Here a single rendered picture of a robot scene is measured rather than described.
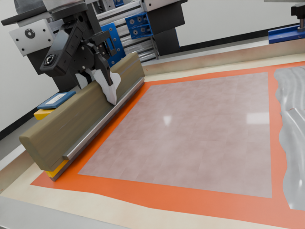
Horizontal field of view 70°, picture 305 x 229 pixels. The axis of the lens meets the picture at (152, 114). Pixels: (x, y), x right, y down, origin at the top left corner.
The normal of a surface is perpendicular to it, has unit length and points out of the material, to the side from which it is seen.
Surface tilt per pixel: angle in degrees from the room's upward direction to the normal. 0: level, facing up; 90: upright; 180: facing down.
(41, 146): 91
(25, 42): 90
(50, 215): 0
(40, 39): 90
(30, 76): 90
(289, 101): 32
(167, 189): 0
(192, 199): 0
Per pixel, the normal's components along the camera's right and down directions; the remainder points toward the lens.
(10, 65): 0.88, -0.04
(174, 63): -0.38, 0.55
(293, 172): -0.74, -0.67
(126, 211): -0.29, -0.83
